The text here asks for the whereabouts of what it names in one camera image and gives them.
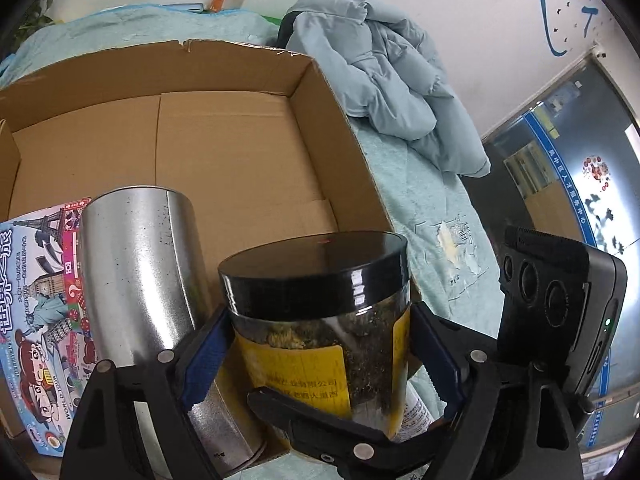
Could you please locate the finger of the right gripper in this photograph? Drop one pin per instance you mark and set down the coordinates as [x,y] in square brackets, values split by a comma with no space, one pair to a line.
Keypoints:
[356,451]

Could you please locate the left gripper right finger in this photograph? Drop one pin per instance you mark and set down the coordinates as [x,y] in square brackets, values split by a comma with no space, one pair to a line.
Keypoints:
[505,421]

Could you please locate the white spray bottle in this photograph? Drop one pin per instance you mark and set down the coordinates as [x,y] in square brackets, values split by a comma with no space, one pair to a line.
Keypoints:
[416,418]

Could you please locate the colourful game box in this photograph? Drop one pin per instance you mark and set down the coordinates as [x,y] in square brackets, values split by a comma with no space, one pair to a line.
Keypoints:
[47,351]

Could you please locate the yellow label jar black lid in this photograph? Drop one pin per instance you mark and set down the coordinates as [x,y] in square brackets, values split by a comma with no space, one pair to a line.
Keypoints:
[324,319]

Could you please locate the silver metal cylinder can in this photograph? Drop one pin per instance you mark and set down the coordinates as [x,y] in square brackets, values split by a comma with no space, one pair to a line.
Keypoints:
[145,290]

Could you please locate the glass door with posters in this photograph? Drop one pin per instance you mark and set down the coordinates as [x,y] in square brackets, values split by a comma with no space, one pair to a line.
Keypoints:
[568,164]

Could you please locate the light blue puffer jacket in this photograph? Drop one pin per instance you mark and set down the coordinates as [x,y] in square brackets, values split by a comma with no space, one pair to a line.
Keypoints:
[385,69]

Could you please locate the large cardboard tray box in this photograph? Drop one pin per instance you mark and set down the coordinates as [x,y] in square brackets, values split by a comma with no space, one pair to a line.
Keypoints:
[253,137]

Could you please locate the potted plant red pot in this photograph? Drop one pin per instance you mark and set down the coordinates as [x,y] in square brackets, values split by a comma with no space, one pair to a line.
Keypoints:
[36,17]

